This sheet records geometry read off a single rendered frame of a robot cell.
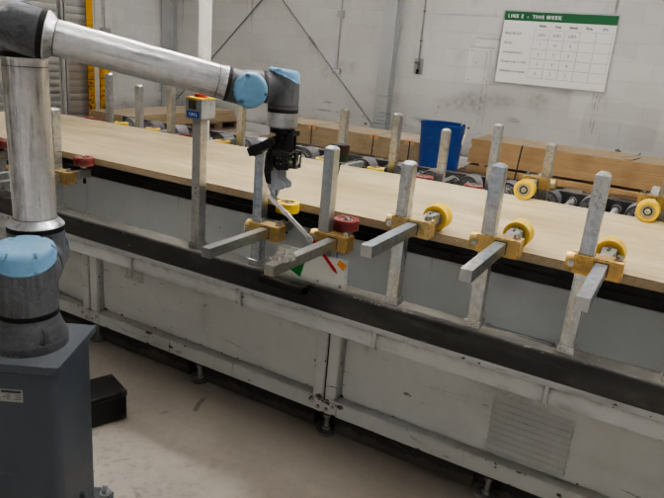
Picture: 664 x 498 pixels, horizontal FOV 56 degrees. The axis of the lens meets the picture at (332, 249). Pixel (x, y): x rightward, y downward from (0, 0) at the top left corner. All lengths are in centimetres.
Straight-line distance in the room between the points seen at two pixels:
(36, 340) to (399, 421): 124
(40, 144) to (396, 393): 139
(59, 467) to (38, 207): 69
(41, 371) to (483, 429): 137
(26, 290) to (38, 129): 42
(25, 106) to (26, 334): 58
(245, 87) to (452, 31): 779
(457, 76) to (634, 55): 225
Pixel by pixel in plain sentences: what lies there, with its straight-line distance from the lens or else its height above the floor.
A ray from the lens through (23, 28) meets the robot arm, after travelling 166.
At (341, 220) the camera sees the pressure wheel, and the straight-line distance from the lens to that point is 192.
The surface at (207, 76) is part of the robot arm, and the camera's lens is 165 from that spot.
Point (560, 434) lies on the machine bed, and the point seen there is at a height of 33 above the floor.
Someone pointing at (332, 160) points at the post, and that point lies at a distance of 186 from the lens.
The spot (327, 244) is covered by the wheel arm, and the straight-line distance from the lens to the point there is 184.
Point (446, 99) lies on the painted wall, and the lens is 933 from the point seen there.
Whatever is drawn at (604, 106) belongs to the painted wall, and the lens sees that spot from 882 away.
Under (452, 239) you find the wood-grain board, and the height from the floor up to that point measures 89.
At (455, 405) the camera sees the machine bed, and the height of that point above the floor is 30.
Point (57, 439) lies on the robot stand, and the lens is 184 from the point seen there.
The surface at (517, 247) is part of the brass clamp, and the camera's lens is 169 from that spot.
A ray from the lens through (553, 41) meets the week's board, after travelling 893.
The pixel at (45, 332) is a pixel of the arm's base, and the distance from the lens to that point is 177.
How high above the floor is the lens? 140
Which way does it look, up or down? 17 degrees down
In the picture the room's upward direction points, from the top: 5 degrees clockwise
